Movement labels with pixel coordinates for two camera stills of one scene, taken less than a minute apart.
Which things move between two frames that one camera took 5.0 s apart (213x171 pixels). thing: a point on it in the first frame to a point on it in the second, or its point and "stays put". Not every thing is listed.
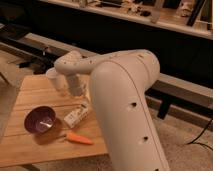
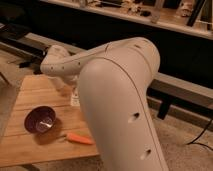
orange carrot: [77, 139] stays put
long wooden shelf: [186, 17] stays put
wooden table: [46, 124] stays put
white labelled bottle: [77, 116] to [75, 100]
